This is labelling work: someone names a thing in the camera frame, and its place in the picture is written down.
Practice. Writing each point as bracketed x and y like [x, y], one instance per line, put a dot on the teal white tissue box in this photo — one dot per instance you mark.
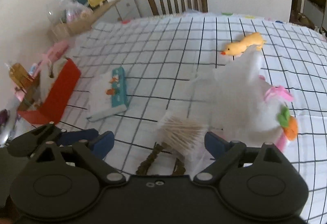
[107, 95]

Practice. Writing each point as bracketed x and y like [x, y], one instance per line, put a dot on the plastic bag of candy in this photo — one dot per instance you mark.
[76, 11]

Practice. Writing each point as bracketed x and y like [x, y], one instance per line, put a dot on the pink folded cloth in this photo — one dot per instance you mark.
[56, 52]

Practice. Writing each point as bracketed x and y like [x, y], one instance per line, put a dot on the white black grid tablecloth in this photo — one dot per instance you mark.
[159, 56]

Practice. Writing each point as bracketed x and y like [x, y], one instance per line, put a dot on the bundle of cotton swabs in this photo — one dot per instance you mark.
[183, 136]

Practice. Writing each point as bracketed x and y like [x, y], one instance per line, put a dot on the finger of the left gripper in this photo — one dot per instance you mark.
[69, 138]

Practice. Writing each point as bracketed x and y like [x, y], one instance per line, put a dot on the glass bowl vase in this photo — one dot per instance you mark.
[56, 11]

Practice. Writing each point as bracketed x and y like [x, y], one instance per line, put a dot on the amber drink bottle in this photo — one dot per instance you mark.
[21, 78]

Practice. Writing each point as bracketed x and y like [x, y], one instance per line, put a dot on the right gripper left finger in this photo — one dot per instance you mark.
[91, 154]

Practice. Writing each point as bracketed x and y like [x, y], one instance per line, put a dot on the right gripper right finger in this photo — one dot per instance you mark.
[227, 155]

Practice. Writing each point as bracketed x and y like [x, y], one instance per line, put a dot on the wooden side cabinet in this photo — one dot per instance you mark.
[109, 12]

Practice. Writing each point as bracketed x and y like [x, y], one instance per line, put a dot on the red gold metal tin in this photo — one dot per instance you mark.
[52, 109]

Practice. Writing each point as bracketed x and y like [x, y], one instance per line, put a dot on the white plush toy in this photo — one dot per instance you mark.
[244, 105]

